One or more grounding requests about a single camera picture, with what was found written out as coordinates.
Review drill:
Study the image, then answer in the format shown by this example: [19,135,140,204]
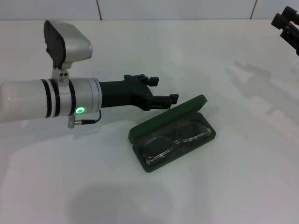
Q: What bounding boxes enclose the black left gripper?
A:
[99,73,179,112]

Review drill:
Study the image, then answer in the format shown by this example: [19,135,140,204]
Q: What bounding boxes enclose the green glasses case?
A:
[128,94,217,174]

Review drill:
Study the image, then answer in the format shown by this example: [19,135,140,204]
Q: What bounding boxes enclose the clear frame glasses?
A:
[142,120,211,167]

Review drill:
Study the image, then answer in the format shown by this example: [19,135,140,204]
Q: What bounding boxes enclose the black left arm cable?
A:
[67,109,102,130]

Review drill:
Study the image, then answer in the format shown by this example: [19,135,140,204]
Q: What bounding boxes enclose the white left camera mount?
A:
[50,67,71,94]

